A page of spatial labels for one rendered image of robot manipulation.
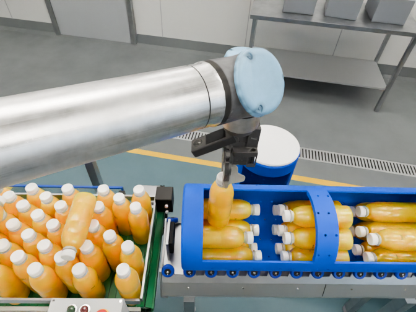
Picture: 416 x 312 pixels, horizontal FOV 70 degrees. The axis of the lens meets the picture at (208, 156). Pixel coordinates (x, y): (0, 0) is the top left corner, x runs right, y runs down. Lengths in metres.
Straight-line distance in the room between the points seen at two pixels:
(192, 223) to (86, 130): 0.63
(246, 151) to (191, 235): 0.32
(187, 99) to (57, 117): 0.14
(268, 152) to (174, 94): 1.06
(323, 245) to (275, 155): 0.53
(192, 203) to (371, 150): 2.60
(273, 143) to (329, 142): 1.81
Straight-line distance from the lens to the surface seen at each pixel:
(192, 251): 0.92
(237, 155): 0.72
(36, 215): 1.16
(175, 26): 4.40
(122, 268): 0.97
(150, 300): 1.16
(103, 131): 0.32
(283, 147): 1.43
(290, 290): 1.23
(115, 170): 2.73
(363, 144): 3.35
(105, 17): 4.69
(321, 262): 1.02
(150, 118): 0.33
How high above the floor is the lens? 1.98
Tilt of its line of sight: 46 degrees down
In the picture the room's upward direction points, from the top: 3 degrees clockwise
